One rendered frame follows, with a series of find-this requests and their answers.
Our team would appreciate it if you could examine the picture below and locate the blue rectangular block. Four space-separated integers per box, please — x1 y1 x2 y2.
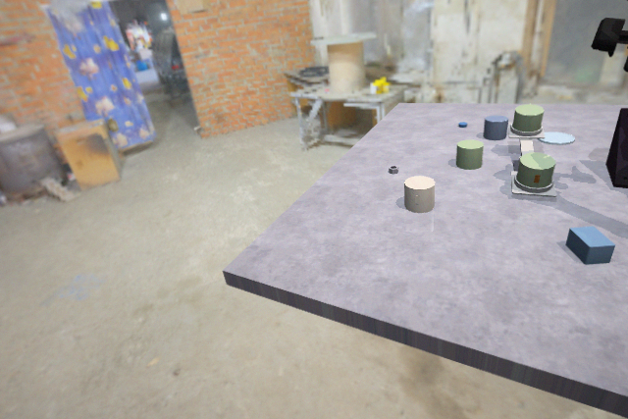
565 227 615 265

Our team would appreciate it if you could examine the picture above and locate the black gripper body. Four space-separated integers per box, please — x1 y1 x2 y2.
591 18 628 51

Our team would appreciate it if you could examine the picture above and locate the white balance beam with square pans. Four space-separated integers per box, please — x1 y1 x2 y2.
508 122 556 197

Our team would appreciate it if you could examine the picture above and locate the cream cylinder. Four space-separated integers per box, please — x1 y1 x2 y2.
404 176 436 213

